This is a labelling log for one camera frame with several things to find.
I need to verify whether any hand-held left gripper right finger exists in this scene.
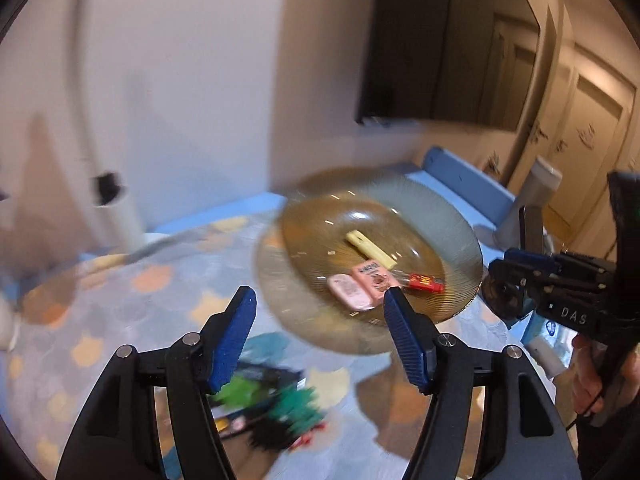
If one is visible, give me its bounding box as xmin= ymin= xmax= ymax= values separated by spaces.
xmin=382 ymin=287 xmax=583 ymax=480

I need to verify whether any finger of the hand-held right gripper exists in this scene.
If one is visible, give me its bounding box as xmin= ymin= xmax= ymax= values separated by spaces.
xmin=507 ymin=296 xmax=545 ymax=332
xmin=487 ymin=247 xmax=566 ymax=287

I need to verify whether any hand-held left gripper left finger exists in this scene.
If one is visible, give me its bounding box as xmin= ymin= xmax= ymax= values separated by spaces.
xmin=55 ymin=286 xmax=257 ymax=480

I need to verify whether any translucent light blue figure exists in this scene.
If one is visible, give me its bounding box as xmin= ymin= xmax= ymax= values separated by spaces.
xmin=244 ymin=332 xmax=292 ymax=363

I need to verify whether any black box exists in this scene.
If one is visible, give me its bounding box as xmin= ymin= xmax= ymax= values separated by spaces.
xmin=212 ymin=362 xmax=306 ymax=436

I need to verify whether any teal toy figure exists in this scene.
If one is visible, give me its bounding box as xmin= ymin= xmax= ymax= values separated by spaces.
xmin=272 ymin=385 xmax=326 ymax=433

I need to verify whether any red yellow small figure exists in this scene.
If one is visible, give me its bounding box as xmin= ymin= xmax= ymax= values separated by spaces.
xmin=292 ymin=422 xmax=328 ymax=448

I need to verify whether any amber ribbed glass bowl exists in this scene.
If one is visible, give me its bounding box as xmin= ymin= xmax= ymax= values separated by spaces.
xmin=277 ymin=167 xmax=485 ymax=326

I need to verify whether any person's right forearm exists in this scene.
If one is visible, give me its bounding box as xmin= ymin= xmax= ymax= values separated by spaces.
xmin=576 ymin=417 xmax=640 ymax=480

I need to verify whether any person's right hand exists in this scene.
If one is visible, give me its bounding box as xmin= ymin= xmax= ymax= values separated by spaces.
xmin=571 ymin=334 xmax=640 ymax=427

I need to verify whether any white cup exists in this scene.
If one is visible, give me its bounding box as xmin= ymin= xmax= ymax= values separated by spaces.
xmin=527 ymin=335 xmax=566 ymax=378

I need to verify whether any green toy figure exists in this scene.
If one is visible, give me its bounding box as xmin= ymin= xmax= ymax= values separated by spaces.
xmin=212 ymin=377 xmax=273 ymax=408

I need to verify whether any red printed packet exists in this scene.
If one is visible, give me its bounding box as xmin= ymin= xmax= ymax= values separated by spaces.
xmin=395 ymin=271 xmax=446 ymax=294

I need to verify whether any pink printed small box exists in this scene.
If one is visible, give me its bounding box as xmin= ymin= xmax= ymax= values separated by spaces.
xmin=350 ymin=260 xmax=394 ymax=293

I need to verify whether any pink oval case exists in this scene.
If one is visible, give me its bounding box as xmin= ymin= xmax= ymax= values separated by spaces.
xmin=327 ymin=273 xmax=376 ymax=311

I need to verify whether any yellow eraser stick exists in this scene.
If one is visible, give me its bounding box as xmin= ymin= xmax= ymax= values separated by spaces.
xmin=346 ymin=230 xmax=397 ymax=268

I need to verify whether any black spiky toy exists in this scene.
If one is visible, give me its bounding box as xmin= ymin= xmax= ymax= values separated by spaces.
xmin=247 ymin=417 xmax=301 ymax=453

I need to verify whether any blue chair back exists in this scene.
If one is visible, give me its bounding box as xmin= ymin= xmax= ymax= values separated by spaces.
xmin=420 ymin=146 xmax=516 ymax=226

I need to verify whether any beige panelled wardrobe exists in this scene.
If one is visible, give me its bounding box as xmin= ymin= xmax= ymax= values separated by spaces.
xmin=500 ymin=0 xmax=640 ymax=261

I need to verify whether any black clamp on pole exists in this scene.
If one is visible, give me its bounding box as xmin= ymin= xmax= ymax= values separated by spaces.
xmin=90 ymin=172 xmax=126 ymax=207

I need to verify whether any black wall television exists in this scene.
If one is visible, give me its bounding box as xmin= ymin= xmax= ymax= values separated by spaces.
xmin=355 ymin=0 xmax=541 ymax=133

